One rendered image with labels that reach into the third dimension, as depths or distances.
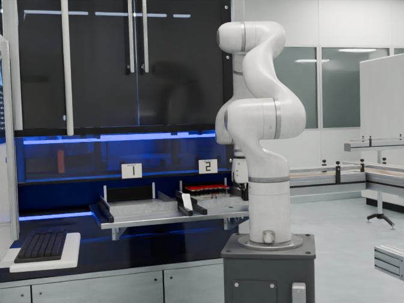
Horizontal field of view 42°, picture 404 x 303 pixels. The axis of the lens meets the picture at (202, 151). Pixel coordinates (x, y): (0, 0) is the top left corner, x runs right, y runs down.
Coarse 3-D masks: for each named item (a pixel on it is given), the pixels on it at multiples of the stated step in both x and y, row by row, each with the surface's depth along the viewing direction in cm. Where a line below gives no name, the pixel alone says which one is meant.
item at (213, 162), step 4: (200, 160) 235; (204, 160) 235; (208, 160) 236; (212, 160) 236; (216, 160) 237; (200, 164) 235; (204, 164) 235; (208, 164) 236; (212, 164) 236; (216, 164) 237; (200, 168) 235; (204, 168) 235; (208, 168) 236; (212, 168) 236; (216, 168) 237; (200, 172) 235; (204, 172) 235; (208, 172) 236; (212, 172) 236; (216, 172) 237
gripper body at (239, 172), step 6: (234, 162) 210; (240, 162) 209; (234, 168) 209; (240, 168) 209; (246, 168) 209; (234, 174) 209; (240, 174) 209; (246, 174) 210; (240, 180) 209; (246, 180) 210
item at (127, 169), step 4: (124, 164) 225; (128, 164) 225; (132, 164) 226; (136, 164) 226; (140, 164) 227; (124, 168) 225; (128, 168) 225; (132, 168) 226; (136, 168) 226; (140, 168) 227; (124, 172) 225; (128, 172) 226; (132, 172) 226; (136, 172) 227; (140, 172) 227; (124, 176) 225; (128, 176) 226; (132, 176) 226; (136, 176) 227; (140, 176) 227
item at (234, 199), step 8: (176, 192) 239; (232, 192) 244; (240, 192) 233; (192, 200) 214; (200, 200) 208; (208, 200) 209; (216, 200) 210; (224, 200) 211; (232, 200) 212; (240, 200) 213
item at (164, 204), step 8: (160, 192) 233; (104, 200) 215; (136, 200) 234; (144, 200) 233; (152, 200) 233; (160, 200) 232; (168, 200) 218; (112, 208) 198; (120, 208) 199; (128, 208) 200; (136, 208) 201; (144, 208) 202; (152, 208) 203; (160, 208) 204; (168, 208) 205; (176, 208) 206
